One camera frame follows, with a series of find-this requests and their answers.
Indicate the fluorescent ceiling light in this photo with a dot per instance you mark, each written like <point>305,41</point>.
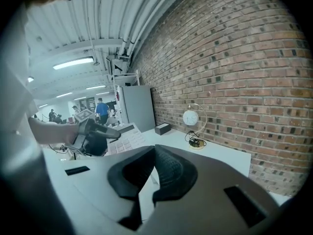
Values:
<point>73,63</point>
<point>96,87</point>
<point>64,95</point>

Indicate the red refrigerator sticker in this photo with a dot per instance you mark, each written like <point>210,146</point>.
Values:
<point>118,95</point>

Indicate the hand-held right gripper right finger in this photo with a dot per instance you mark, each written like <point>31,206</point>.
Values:
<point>207,204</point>

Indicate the black open box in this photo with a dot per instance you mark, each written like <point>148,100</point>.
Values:
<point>162,129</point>

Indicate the white calculator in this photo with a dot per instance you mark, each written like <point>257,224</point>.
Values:
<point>129,138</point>

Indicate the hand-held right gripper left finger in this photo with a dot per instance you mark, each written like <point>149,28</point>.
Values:
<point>97,180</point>

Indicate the globe lamp with gold base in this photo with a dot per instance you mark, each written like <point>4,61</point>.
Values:
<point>190,117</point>

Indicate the person's light shirt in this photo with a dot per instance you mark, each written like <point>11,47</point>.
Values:
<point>14,106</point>

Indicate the person's left forearm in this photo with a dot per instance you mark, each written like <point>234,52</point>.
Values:
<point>53,132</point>

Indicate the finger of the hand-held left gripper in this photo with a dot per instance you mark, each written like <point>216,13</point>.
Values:
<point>96,143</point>
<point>102,130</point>

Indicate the white shelving rack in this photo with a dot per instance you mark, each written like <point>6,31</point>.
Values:
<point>117,82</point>

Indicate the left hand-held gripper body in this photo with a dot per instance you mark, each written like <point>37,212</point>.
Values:
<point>84,115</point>

